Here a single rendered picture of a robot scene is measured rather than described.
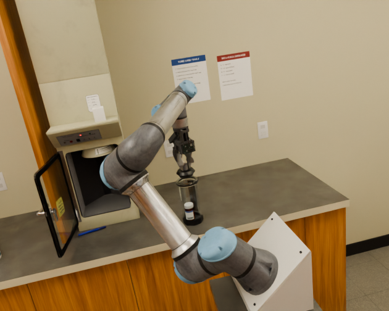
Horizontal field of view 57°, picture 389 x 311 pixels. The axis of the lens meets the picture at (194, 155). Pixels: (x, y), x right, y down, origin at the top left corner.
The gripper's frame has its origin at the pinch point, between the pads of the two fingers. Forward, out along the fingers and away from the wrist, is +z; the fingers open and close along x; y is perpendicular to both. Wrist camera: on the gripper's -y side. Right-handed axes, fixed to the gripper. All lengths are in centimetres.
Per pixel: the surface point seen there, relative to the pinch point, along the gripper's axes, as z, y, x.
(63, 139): -22, -22, -48
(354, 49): -35, -23, 141
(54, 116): -32, -30, -49
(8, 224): 30, -70, -86
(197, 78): -33, -50, 38
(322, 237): 50, 27, 59
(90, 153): -10.1, -29.3, -37.3
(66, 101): -38, -28, -42
